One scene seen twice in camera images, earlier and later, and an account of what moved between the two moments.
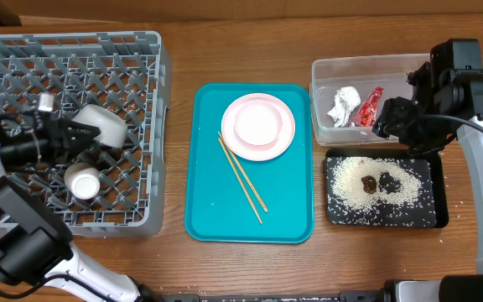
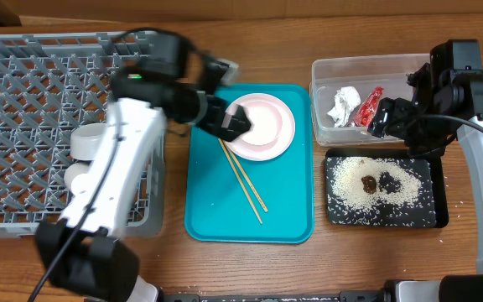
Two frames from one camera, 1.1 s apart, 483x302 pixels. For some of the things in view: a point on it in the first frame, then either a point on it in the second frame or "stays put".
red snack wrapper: x=366 y=114 stays put
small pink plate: x=257 y=122 stays put
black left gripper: x=64 y=141 -> x=227 y=129
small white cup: x=82 y=180 stays put
